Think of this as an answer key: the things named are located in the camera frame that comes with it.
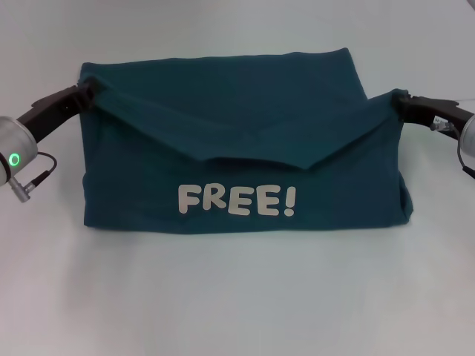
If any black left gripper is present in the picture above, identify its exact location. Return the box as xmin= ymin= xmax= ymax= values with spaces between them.
xmin=17 ymin=79 xmax=104 ymax=143

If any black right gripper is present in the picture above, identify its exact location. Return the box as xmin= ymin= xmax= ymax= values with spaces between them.
xmin=394 ymin=93 xmax=474 ymax=142

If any teal blue shirt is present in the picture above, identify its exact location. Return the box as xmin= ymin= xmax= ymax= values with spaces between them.
xmin=76 ymin=47 xmax=414 ymax=235

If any left arm cable with connectors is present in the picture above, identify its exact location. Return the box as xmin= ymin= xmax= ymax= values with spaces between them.
xmin=8 ymin=150 xmax=58 ymax=204

